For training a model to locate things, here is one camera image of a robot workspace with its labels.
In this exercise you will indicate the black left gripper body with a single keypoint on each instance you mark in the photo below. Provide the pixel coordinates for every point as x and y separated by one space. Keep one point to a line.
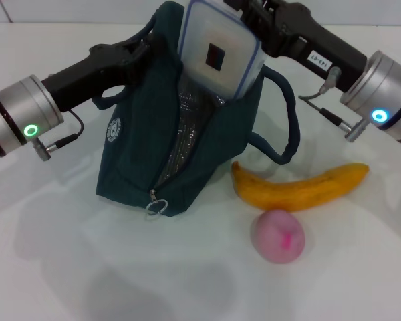
97 70

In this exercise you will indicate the yellow banana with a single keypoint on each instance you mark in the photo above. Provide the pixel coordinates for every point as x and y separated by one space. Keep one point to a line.
297 194

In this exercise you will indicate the dark teal zipper bag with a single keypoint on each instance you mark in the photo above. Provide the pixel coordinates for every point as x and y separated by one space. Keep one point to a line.
127 150

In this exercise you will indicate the clear blue-rimmed food container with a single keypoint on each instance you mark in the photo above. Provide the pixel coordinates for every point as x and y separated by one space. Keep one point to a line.
217 80

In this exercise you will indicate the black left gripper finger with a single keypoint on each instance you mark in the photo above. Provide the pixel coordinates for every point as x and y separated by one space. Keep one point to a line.
137 40
150 48

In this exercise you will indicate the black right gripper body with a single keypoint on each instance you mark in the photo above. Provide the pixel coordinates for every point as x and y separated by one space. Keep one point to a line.
304 36

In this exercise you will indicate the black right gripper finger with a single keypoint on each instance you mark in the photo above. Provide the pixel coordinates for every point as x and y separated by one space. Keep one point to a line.
267 30
250 6

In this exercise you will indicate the pink peach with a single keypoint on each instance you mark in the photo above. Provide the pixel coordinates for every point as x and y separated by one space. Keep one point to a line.
277 237

